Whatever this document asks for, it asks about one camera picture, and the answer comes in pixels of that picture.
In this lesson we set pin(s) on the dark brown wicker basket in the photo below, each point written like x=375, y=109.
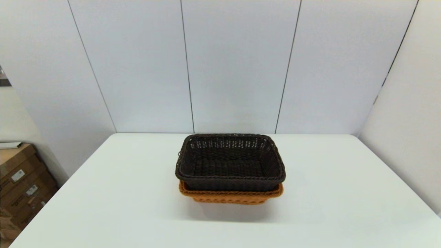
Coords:
x=229, y=165

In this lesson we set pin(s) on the orange wicker basket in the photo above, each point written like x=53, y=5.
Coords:
x=227, y=197

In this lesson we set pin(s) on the white flat sheet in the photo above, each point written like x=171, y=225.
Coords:
x=10, y=145

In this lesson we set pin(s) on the crumpled brown cardboard box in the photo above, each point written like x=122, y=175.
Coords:
x=7, y=230

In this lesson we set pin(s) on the dark grey wall fixture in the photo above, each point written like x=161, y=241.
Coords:
x=4, y=82

